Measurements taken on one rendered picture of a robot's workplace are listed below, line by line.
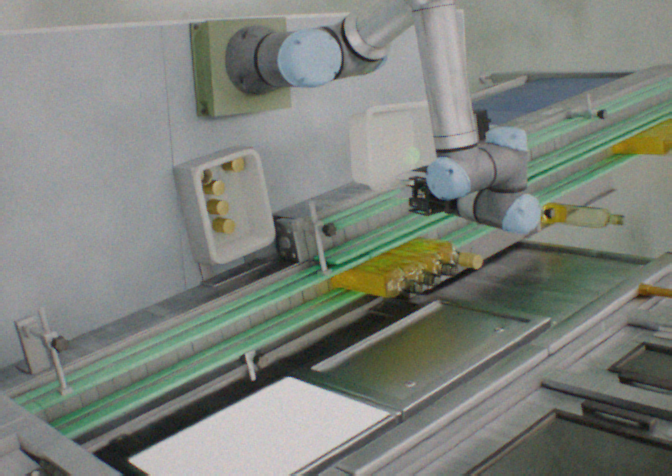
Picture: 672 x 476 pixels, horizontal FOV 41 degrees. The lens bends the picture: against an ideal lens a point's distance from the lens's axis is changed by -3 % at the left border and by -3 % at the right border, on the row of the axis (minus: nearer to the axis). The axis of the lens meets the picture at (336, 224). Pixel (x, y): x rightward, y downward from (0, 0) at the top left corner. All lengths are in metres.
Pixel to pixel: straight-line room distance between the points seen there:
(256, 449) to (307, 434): 0.10
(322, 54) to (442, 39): 0.36
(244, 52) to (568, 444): 1.02
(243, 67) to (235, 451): 0.79
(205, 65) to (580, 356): 1.00
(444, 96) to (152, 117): 0.69
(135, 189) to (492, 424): 0.88
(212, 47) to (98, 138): 0.31
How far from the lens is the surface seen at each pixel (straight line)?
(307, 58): 1.85
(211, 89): 1.99
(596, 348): 2.01
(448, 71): 1.58
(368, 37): 1.89
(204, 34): 2.01
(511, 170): 1.68
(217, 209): 2.02
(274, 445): 1.73
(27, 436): 1.18
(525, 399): 1.83
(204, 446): 1.78
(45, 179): 1.89
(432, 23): 1.58
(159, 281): 2.04
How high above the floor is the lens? 2.49
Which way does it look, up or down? 49 degrees down
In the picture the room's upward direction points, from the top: 99 degrees clockwise
